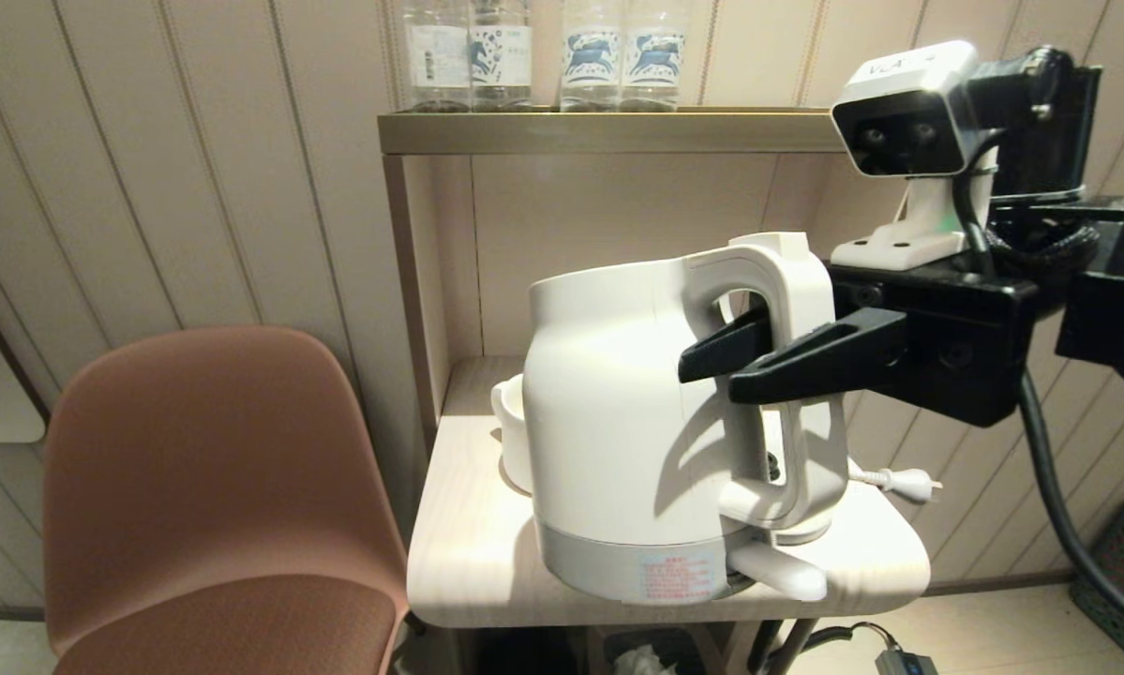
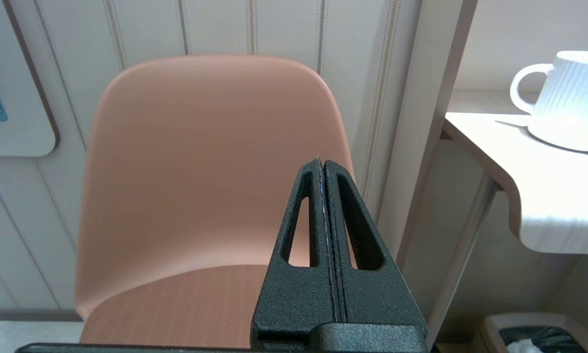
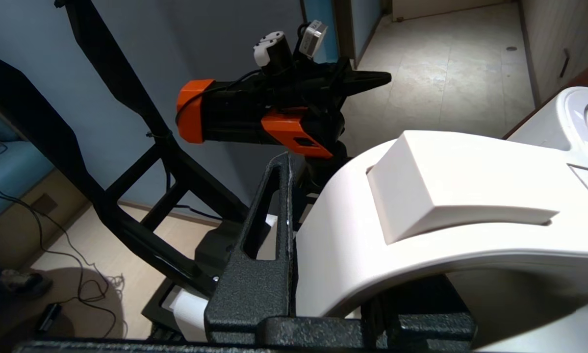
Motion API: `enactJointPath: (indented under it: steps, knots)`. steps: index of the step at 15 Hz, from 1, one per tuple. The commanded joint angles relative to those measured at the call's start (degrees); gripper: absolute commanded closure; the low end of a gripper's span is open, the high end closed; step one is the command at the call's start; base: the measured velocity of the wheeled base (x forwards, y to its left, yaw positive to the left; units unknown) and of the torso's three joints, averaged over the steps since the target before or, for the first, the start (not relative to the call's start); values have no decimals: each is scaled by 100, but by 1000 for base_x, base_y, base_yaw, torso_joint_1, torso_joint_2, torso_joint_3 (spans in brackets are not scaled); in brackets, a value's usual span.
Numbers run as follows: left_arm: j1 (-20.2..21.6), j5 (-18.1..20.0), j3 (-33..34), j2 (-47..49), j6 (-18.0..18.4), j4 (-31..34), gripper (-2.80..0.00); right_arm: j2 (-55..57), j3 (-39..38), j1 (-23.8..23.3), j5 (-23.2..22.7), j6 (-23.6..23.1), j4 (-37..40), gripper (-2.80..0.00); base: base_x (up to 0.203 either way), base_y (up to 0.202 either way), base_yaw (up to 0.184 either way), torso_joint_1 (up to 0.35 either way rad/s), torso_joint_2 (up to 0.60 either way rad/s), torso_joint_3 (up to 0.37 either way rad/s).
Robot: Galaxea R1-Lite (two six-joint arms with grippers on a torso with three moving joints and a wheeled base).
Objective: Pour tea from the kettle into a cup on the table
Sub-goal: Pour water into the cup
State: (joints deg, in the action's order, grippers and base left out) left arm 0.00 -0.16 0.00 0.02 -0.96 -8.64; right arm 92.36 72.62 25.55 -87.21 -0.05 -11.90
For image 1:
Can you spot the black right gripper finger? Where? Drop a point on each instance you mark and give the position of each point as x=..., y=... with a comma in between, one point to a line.
x=730, y=342
x=824, y=361

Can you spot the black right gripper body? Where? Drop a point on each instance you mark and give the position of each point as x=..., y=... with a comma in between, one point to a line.
x=965, y=347

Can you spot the white electric kettle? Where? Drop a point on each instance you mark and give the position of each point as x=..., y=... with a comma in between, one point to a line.
x=618, y=422

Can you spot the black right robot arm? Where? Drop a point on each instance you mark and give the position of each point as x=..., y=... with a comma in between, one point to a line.
x=1040, y=122

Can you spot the white round kettle base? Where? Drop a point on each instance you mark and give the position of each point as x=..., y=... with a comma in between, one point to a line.
x=819, y=530

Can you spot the white ribbed ceramic mug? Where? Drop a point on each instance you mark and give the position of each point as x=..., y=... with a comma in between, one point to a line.
x=510, y=431

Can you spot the clear bottle blue deer label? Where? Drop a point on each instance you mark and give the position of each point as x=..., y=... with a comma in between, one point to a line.
x=591, y=56
x=653, y=56

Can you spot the grey power adapter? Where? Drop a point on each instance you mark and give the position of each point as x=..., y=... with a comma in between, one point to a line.
x=908, y=664

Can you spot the white crumpled tissue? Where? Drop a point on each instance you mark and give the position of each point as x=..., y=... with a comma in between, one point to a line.
x=641, y=662

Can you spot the beige wooden shelf table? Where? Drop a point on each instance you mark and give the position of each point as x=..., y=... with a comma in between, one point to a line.
x=468, y=562

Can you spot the clear bottle blue dotted label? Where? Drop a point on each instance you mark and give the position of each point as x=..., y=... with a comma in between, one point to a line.
x=501, y=56

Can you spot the clear bottle white text label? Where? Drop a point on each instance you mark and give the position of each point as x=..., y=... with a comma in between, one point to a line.
x=435, y=56

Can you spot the pink plastic chair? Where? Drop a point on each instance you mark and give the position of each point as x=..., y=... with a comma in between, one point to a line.
x=215, y=469

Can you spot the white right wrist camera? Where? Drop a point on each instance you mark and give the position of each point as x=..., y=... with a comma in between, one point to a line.
x=908, y=122

